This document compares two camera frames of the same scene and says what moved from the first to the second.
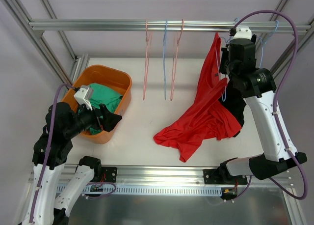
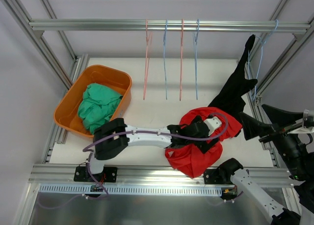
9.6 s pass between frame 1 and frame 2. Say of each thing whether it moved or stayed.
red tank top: moved
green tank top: stayed
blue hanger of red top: moved
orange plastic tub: stayed
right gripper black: moved
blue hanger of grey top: stayed
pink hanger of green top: moved
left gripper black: moved
